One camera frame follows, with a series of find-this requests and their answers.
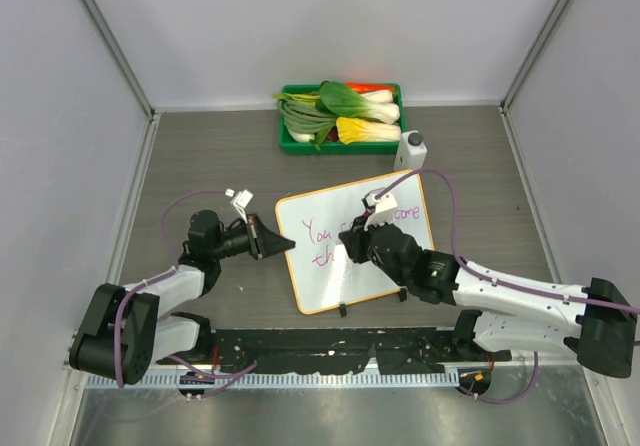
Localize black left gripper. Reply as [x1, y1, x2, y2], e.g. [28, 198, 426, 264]
[211, 214, 294, 261]

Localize orange-framed whiteboard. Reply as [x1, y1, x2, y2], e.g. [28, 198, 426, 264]
[274, 168, 436, 317]

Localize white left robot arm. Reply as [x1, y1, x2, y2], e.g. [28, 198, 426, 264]
[68, 210, 296, 386]

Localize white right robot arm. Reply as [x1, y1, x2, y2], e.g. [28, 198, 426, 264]
[339, 217, 639, 379]

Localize green plastic tray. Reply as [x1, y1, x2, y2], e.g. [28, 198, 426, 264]
[279, 83, 407, 155]

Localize white plastic bottle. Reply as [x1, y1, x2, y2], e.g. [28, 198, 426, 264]
[393, 130, 428, 171]

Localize yellow-leaf cabbage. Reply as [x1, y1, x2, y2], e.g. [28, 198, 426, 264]
[336, 117, 401, 145]

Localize white radish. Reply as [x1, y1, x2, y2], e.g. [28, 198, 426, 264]
[289, 131, 315, 143]

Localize green long beans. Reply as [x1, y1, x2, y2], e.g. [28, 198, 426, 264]
[273, 92, 337, 134]

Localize green bok choy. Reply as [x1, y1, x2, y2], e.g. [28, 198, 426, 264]
[318, 81, 401, 124]

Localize orange carrot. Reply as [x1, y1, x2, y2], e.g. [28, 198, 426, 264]
[345, 82, 397, 94]

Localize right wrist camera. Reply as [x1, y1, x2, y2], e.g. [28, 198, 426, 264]
[363, 189, 398, 230]

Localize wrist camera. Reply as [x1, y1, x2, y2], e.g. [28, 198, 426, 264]
[224, 188, 253, 223]
[363, 189, 398, 230]

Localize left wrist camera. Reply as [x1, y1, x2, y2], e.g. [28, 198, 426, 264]
[224, 188, 253, 223]

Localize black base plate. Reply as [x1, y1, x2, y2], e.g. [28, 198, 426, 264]
[177, 327, 510, 375]

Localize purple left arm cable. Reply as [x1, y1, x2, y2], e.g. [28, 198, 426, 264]
[113, 188, 259, 400]

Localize white slotted cable duct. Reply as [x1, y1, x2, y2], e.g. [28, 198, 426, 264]
[85, 369, 460, 390]

